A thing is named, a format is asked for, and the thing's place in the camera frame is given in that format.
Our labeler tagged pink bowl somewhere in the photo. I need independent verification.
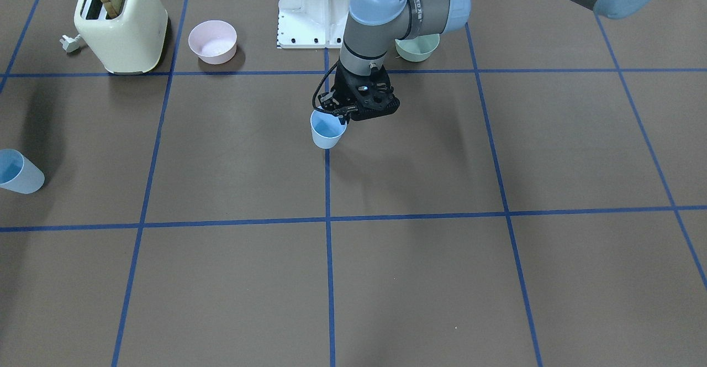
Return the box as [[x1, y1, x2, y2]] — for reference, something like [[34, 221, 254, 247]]
[[188, 20, 238, 65]]

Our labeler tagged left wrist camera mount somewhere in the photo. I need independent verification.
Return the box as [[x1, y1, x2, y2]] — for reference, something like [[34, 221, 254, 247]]
[[349, 80, 400, 121]]

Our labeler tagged cream toaster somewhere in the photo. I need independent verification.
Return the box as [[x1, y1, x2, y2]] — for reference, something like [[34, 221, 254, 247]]
[[73, 0, 168, 75]]

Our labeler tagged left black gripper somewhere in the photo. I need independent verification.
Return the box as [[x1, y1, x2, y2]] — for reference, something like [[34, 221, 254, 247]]
[[320, 62, 387, 124]]

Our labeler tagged green bowl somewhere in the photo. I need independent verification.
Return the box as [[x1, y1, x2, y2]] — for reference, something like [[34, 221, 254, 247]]
[[395, 34, 440, 62]]

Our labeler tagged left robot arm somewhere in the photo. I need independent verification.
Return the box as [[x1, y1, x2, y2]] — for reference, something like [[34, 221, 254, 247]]
[[312, 0, 651, 124]]

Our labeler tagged toaster power plug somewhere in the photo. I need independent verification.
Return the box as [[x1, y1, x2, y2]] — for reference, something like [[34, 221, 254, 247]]
[[60, 34, 83, 53]]

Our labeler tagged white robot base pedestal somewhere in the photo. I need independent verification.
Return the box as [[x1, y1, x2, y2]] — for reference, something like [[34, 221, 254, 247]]
[[276, 0, 350, 49]]

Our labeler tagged light blue cup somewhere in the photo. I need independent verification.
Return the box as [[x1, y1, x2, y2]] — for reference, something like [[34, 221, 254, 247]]
[[310, 111, 347, 150], [1, 149, 45, 194]]

